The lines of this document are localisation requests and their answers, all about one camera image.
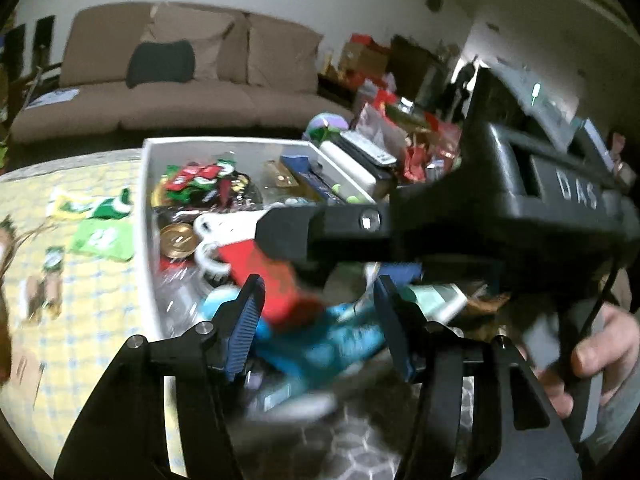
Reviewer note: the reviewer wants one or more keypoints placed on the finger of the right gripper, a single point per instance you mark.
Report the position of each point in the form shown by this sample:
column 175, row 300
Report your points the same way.
column 327, row 234

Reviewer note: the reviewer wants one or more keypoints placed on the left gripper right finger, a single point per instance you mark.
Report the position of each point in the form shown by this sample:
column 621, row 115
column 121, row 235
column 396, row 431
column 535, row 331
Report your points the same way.
column 516, row 434

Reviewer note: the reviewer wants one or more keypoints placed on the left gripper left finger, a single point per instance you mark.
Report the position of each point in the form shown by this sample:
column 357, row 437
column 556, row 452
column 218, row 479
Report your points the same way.
column 120, row 431

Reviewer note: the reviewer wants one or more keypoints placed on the red booklet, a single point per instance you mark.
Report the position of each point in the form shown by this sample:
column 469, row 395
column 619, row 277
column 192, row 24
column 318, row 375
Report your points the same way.
column 286, row 305

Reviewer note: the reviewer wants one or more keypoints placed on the light green card packet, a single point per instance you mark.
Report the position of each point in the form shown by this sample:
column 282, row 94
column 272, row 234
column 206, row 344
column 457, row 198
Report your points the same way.
column 108, row 239

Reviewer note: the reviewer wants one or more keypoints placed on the green yellow pouch with cap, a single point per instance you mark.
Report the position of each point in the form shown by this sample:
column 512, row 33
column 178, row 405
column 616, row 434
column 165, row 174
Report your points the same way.
column 67, row 206

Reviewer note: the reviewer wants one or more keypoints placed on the snowman plaid doll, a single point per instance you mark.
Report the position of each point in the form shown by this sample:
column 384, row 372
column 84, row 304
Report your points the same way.
column 38, row 295

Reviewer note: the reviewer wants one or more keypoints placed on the person's right hand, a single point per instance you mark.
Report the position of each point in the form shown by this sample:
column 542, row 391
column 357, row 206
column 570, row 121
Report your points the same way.
column 613, row 352

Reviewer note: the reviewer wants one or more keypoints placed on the navy blue long box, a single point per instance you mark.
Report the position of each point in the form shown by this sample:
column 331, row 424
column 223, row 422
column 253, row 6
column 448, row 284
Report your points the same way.
column 300, row 167

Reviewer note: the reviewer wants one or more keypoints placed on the white rectangular box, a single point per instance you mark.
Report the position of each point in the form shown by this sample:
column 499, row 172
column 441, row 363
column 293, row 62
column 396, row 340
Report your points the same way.
column 350, row 166

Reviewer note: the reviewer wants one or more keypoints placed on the white mug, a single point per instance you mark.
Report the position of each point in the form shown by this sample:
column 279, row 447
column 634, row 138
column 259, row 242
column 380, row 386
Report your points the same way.
column 220, row 230

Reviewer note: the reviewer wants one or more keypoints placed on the white remote control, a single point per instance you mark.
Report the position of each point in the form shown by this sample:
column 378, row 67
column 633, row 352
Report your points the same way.
column 369, row 149

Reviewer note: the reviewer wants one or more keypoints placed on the purple round container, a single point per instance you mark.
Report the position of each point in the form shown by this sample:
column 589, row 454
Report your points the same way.
column 322, row 126

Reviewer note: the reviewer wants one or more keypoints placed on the blue packet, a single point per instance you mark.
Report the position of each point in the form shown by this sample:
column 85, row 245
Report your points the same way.
column 317, row 352

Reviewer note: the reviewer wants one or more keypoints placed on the gold round tin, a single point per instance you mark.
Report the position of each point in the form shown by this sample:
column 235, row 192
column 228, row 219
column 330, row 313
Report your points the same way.
column 178, row 241

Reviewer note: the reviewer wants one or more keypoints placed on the yellow checked tablecloth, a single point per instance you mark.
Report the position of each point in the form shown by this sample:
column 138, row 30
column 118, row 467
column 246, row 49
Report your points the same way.
column 98, row 308

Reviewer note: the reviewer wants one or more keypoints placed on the dark cushion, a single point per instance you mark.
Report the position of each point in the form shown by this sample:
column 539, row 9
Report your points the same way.
column 161, row 62

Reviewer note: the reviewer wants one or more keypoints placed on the brown fabric sofa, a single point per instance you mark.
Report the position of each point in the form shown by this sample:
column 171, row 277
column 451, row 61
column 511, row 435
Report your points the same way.
column 252, row 71

